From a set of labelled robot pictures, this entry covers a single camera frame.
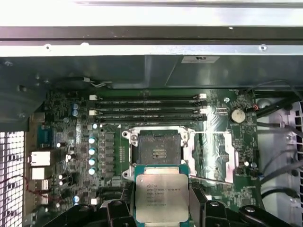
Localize black PC case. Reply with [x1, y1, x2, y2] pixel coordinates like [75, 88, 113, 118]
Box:
[0, 25, 303, 227]

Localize silver CPU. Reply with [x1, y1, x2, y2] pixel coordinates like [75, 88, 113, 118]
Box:
[133, 164, 190, 224]

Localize green motherboard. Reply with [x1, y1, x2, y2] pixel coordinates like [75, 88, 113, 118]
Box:
[25, 88, 261, 227]

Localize metal locking lever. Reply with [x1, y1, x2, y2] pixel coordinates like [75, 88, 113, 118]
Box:
[189, 175, 234, 185]

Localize CPU socket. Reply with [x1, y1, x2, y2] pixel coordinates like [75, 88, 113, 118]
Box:
[121, 126, 191, 184]

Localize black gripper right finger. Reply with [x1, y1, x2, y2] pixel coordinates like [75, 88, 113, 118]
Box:
[188, 182, 303, 227]

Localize white twisted wire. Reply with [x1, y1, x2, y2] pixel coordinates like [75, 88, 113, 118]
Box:
[82, 77, 112, 89]

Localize coin cell battery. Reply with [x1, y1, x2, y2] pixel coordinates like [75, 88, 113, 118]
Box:
[230, 108, 246, 123]

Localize black power cable bundle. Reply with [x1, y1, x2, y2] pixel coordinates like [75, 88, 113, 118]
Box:
[254, 93, 303, 119]

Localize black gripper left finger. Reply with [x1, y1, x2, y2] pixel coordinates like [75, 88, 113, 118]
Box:
[44, 182, 136, 227]

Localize white case sticker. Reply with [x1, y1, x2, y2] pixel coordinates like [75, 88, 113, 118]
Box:
[181, 55, 220, 64]

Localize thin black fan wire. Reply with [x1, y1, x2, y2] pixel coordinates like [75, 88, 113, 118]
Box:
[245, 84, 303, 113]

